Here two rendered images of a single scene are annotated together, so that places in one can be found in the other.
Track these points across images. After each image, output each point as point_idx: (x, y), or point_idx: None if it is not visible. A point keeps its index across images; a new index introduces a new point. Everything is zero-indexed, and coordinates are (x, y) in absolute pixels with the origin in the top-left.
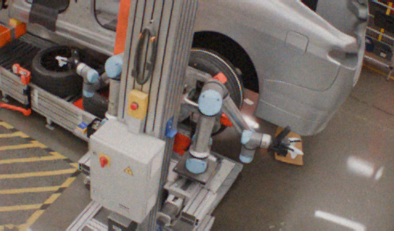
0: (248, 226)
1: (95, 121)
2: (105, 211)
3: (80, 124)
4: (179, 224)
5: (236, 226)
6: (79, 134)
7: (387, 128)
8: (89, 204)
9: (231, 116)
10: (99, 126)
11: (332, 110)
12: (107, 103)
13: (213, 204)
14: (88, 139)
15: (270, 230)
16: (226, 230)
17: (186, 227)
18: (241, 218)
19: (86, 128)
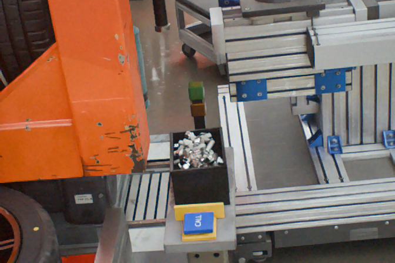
0: (162, 113)
1: (188, 167)
2: (354, 178)
3: (201, 225)
4: (271, 108)
5: (173, 122)
6: (234, 223)
7: None
8: (372, 196)
9: None
10: (203, 147)
11: None
12: (50, 223)
13: (153, 136)
14: (233, 199)
15: (152, 94)
16: (193, 126)
17: (270, 101)
18: (147, 123)
19: (209, 204)
